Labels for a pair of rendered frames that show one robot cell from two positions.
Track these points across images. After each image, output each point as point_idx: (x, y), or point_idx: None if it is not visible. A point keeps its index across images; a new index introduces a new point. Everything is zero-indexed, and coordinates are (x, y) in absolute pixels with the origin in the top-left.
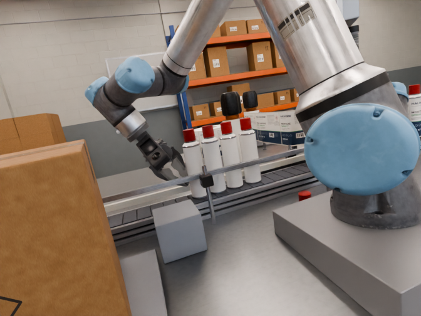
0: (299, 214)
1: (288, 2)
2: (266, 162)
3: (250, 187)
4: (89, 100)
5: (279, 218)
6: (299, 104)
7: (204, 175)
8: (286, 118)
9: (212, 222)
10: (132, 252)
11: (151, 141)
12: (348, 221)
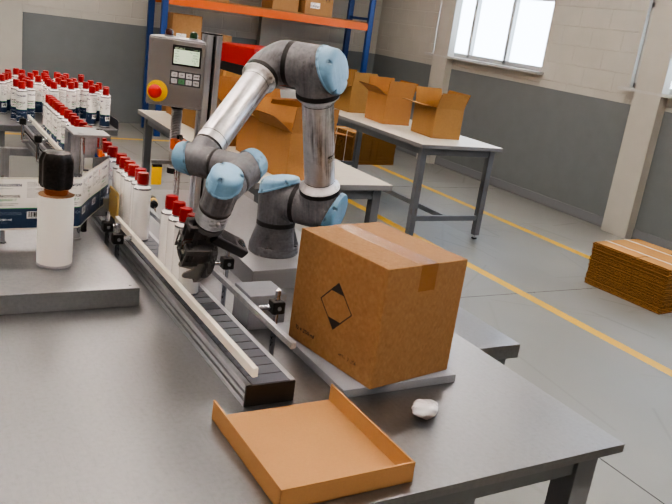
0: (266, 265)
1: (333, 149)
2: (89, 253)
3: None
4: (237, 190)
5: (261, 273)
6: (324, 192)
7: (229, 257)
8: (77, 188)
9: (224, 305)
10: (260, 341)
11: (224, 230)
12: (287, 256)
